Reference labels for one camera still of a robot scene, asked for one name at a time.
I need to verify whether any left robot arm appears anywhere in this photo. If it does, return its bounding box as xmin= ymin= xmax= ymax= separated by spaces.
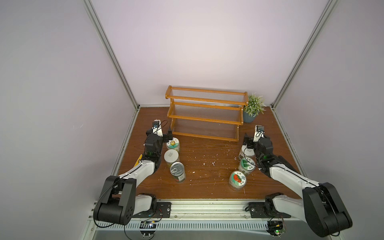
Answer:
xmin=93 ymin=129 xmax=173 ymax=226

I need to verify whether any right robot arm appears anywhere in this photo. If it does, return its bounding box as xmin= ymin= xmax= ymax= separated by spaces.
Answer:
xmin=243 ymin=134 xmax=353 ymax=238

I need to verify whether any right controller board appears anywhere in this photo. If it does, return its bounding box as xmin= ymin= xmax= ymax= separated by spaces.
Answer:
xmin=267 ymin=221 xmax=286 ymax=237

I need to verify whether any sunflower seed jar green label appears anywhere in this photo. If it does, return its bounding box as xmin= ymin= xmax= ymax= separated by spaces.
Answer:
xmin=166 ymin=137 xmax=181 ymax=153

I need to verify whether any dark green watermelon seed can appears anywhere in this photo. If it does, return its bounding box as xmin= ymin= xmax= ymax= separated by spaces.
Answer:
xmin=170 ymin=162 xmax=186 ymax=183

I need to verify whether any aluminium front rail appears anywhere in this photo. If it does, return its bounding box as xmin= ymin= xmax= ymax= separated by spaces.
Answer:
xmin=88 ymin=199 xmax=335 ymax=222

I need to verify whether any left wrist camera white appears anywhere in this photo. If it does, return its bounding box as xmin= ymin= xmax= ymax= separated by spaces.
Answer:
xmin=152 ymin=120 xmax=163 ymax=137

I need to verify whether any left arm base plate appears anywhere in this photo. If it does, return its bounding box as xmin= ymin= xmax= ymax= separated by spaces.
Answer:
xmin=133 ymin=202 xmax=172 ymax=219

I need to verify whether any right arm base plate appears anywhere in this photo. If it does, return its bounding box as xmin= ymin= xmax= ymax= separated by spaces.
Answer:
xmin=245 ymin=202 xmax=292 ymax=219

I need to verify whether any tomato seed jar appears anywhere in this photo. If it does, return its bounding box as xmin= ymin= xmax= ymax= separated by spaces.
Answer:
xmin=229 ymin=171 xmax=247 ymax=191

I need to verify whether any left controller board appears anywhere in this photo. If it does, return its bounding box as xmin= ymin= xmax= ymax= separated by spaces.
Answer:
xmin=139 ymin=221 xmax=157 ymax=240

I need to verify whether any green tree lid seed jar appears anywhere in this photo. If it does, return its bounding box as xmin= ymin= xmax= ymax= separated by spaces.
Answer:
xmin=239 ymin=157 xmax=256 ymax=176

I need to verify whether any small potted green plant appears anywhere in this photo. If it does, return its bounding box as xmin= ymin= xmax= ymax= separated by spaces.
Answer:
xmin=243 ymin=94 xmax=266 ymax=123

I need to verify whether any white lid seed can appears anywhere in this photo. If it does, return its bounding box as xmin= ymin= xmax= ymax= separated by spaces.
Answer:
xmin=239 ymin=145 xmax=255 ymax=160

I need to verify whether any controller board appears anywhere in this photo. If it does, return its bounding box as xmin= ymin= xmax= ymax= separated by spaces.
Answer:
xmin=139 ymin=221 xmax=157 ymax=240
xmin=267 ymin=221 xmax=286 ymax=237

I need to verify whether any wooden three-tier shelf rack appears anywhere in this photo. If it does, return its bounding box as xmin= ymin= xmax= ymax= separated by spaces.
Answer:
xmin=165 ymin=86 xmax=249 ymax=142

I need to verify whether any yellow flower seed jar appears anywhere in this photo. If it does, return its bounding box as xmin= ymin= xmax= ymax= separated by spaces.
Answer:
xmin=164 ymin=149 xmax=180 ymax=168

